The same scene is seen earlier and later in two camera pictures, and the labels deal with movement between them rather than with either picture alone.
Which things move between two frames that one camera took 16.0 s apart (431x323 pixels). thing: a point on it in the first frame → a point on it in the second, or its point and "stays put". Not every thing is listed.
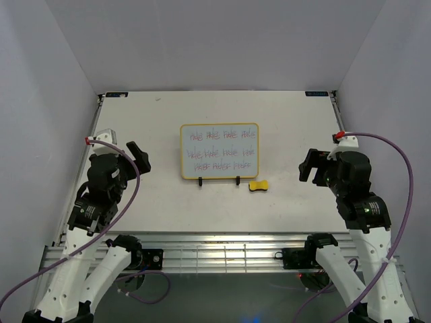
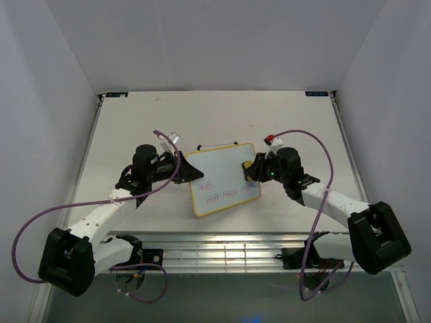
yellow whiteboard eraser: [260, 184] → [246, 164]
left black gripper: [142, 157] → [188, 172]
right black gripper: [314, 158] → [260, 163]
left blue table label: [116, 94] stays put
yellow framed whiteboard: [219, 151] → [223, 184]
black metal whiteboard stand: [238, 180] → [199, 146]
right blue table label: [316, 93] stays put
